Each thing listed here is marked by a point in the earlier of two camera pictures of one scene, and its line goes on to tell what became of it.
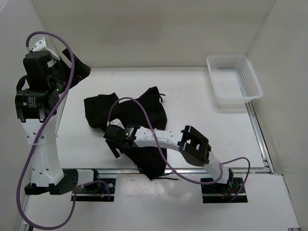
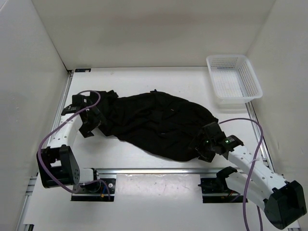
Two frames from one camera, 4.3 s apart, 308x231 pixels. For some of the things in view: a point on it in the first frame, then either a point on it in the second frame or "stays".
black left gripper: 81,71 to 99,118
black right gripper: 113,147 to 200,135
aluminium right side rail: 265,156 stays
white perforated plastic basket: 233,80 stays
